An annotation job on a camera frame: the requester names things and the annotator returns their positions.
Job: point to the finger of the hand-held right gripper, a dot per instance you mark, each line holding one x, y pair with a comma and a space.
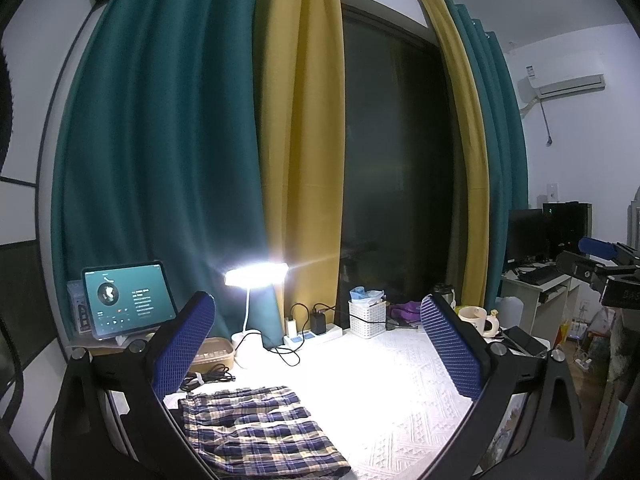
575, 265
595, 247

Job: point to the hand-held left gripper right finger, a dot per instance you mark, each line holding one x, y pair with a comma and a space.
450, 345

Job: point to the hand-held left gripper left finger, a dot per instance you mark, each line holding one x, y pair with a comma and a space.
185, 340

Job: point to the plaid pants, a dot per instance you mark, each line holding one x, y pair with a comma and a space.
260, 430

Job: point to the beige lidded container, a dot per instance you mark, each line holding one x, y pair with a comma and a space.
215, 352

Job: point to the white cartoon mug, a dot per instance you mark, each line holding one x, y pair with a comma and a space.
472, 317

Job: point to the black keyboard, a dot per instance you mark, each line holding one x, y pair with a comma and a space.
540, 274

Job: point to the steel tumbler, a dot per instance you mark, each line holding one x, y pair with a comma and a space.
446, 296

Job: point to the white tablet stand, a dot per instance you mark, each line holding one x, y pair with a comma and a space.
132, 337

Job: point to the purple cloth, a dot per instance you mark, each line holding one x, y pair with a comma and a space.
407, 312

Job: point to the black computer monitor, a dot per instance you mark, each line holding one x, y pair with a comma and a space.
525, 235

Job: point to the white computer desk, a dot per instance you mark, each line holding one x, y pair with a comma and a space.
520, 292

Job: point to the white desk lamp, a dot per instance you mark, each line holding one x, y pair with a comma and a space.
248, 350

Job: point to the white plastic jug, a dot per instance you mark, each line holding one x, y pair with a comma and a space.
511, 312

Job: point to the tablet with dark screen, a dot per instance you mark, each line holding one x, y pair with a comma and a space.
125, 300

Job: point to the black smartphone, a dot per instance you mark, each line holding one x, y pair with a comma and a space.
525, 342

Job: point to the white perforated basket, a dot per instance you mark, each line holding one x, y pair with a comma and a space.
367, 327

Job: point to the white textured tablecloth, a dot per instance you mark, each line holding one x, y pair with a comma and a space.
380, 410

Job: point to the plastic bag of blue masks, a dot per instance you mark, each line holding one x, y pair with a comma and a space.
367, 295

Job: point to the white charger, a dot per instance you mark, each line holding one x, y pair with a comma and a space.
290, 325

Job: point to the light blue box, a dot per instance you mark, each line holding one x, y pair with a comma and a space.
77, 307

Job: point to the white power strip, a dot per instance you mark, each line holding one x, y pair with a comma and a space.
327, 334

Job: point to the teal curtain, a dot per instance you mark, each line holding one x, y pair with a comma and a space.
505, 160
160, 135

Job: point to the black charger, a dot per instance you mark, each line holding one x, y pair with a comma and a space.
318, 322

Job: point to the yellow curtain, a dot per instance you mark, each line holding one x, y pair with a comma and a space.
300, 135
470, 160

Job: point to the white air conditioner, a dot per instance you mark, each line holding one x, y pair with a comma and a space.
560, 85

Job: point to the dark window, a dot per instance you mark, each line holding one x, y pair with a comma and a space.
395, 160

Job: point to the white wall socket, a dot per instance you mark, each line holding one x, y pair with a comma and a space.
552, 192

